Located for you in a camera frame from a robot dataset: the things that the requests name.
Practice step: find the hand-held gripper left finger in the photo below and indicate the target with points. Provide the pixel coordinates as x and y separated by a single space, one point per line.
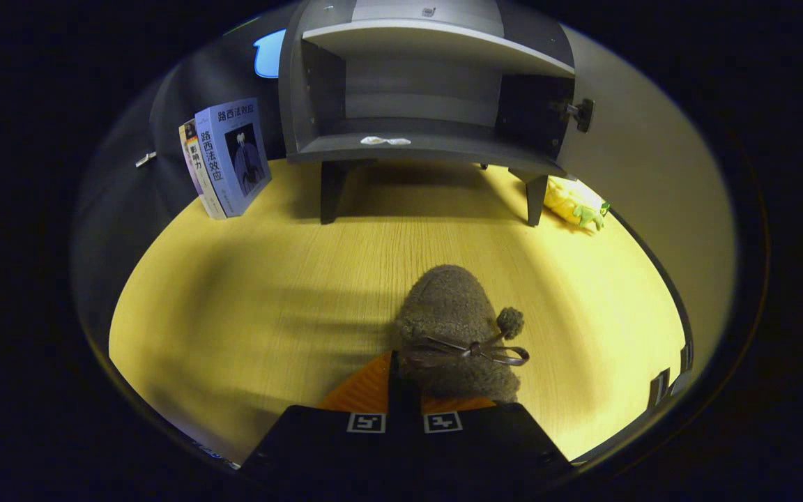
318 439

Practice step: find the black backdrop cloth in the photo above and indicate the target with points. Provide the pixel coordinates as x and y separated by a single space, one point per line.
164 118

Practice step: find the blue book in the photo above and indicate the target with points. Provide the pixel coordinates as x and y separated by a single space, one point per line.
234 157

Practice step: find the grey shoe cabinet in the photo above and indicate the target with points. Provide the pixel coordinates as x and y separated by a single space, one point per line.
415 150

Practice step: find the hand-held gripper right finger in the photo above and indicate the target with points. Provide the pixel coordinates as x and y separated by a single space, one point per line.
485 439

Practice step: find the brown fuzzy shoe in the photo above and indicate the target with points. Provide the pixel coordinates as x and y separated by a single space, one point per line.
450 307

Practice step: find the white cloth clip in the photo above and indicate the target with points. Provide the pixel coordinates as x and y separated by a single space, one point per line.
146 159

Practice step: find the white and yellow book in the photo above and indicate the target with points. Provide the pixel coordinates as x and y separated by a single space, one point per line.
196 164

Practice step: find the yellow plush toy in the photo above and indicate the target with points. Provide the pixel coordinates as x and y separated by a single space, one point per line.
572 202

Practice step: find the white crumpled wrapper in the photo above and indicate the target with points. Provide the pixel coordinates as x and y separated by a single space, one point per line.
384 140

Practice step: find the beige shoe cabinet door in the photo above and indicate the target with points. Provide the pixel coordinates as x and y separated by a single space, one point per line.
652 153

